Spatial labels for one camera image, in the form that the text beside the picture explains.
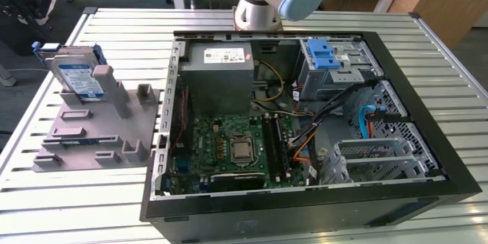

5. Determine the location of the grey power supply unit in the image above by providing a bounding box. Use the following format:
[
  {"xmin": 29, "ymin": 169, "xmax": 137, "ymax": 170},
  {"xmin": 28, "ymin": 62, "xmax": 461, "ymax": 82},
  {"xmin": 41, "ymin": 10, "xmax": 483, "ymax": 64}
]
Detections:
[{"xmin": 179, "ymin": 41, "xmax": 256, "ymax": 118}]

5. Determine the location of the black cable bundle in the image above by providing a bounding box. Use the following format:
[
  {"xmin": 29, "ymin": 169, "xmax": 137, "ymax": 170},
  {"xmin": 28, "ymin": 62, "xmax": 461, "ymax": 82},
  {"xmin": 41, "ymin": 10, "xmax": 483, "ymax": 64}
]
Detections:
[{"xmin": 300, "ymin": 79, "xmax": 384, "ymax": 147}]

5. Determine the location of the silver CPU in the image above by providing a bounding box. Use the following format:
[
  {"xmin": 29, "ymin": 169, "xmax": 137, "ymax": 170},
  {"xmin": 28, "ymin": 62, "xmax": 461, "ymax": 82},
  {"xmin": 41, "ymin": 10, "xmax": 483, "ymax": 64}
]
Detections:
[{"xmin": 232, "ymin": 141, "xmax": 253, "ymax": 162}]

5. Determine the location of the black PC case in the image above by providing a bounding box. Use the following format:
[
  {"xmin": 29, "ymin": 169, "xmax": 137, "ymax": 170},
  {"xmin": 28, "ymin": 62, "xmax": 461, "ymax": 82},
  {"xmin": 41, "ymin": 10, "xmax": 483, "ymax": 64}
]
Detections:
[{"xmin": 139, "ymin": 30, "xmax": 484, "ymax": 244}]

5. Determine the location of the blue data wire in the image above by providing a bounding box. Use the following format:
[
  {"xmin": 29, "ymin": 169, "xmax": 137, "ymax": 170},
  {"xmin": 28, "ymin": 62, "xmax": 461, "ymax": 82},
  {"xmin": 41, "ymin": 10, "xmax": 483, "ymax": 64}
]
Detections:
[{"xmin": 357, "ymin": 103, "xmax": 385, "ymax": 142}]

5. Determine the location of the metal optical drive cage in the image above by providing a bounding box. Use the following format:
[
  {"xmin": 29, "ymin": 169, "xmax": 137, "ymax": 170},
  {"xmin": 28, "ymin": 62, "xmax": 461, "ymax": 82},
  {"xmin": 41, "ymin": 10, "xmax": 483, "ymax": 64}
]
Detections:
[{"xmin": 296, "ymin": 38, "xmax": 384, "ymax": 103}]

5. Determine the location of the yellow black power wire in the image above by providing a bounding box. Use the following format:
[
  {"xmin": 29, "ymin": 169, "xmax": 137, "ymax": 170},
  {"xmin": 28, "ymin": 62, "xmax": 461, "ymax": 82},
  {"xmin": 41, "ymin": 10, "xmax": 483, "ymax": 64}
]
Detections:
[{"xmin": 251, "ymin": 60, "xmax": 285, "ymax": 103}]

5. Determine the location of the blue RAM stick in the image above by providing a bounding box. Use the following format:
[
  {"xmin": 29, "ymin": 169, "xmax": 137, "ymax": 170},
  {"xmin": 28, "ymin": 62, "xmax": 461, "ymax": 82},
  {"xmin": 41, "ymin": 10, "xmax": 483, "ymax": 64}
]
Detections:
[{"xmin": 44, "ymin": 138, "xmax": 117, "ymax": 145}]

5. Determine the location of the white cable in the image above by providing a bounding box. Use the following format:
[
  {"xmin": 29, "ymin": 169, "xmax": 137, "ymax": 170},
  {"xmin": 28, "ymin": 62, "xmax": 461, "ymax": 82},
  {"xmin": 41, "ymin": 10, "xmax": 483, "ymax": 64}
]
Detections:
[{"xmin": 13, "ymin": 67, "xmax": 52, "ymax": 74}]

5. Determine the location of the blue plastic drive latch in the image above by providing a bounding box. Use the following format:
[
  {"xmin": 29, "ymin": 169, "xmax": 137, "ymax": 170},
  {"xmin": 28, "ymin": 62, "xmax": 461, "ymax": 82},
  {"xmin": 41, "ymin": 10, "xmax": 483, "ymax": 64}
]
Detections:
[{"xmin": 307, "ymin": 38, "xmax": 341, "ymax": 70}]

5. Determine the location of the black case fan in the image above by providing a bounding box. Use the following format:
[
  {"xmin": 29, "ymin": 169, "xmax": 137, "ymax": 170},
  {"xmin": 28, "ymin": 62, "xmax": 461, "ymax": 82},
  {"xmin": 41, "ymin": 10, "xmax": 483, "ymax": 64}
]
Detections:
[{"xmin": 172, "ymin": 83, "xmax": 193, "ymax": 156}]

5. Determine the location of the orange wire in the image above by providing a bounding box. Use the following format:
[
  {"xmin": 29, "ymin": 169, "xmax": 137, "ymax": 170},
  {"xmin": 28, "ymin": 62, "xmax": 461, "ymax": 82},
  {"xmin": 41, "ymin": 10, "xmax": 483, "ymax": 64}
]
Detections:
[{"xmin": 292, "ymin": 129, "xmax": 320, "ymax": 165}]

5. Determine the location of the green motherboard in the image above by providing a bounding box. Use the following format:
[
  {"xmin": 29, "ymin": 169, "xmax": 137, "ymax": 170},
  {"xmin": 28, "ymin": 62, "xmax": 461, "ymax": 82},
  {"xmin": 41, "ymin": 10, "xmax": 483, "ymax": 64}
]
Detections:
[{"xmin": 167, "ymin": 114, "xmax": 317, "ymax": 196}]

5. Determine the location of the metal disk bay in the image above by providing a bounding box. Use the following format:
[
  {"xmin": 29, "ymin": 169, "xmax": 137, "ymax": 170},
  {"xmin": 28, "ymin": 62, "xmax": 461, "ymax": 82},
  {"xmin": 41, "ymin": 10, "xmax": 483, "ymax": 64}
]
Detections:
[{"xmin": 317, "ymin": 137, "xmax": 447, "ymax": 185}]

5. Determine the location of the hard disk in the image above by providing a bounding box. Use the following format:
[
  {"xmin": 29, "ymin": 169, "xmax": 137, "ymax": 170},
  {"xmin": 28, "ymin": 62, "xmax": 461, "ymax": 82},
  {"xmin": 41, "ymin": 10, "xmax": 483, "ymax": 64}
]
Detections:
[{"xmin": 32, "ymin": 42, "xmax": 107, "ymax": 103}]

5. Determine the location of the black graphics card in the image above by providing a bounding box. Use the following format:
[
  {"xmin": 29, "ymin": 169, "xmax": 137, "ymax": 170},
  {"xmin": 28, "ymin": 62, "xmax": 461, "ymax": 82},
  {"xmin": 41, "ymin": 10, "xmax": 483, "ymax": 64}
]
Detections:
[{"xmin": 208, "ymin": 171, "xmax": 267, "ymax": 193}]

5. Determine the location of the black RAM slot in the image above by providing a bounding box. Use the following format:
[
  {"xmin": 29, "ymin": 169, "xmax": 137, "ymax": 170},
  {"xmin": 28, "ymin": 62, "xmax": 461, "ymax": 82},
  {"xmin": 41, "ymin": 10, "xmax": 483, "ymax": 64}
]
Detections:
[
  {"xmin": 269, "ymin": 114, "xmax": 287, "ymax": 182},
  {"xmin": 261, "ymin": 114, "xmax": 279, "ymax": 182}
]

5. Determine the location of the black mesh bin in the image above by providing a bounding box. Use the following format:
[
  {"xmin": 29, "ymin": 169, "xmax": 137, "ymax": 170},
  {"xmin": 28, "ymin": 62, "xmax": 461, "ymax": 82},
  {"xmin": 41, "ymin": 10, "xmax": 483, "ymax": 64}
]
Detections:
[{"xmin": 0, "ymin": 23, "xmax": 52, "ymax": 56}]

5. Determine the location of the CPU socket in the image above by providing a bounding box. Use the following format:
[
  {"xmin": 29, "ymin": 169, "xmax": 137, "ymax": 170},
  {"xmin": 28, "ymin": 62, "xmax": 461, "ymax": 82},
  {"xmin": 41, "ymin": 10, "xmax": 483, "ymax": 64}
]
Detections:
[{"xmin": 227, "ymin": 133, "xmax": 259, "ymax": 168}]

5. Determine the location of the grey parts rack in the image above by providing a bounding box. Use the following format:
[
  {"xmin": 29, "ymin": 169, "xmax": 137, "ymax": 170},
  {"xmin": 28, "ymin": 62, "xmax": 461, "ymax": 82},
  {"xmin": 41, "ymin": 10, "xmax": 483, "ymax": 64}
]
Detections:
[{"xmin": 32, "ymin": 65, "xmax": 161, "ymax": 173}]

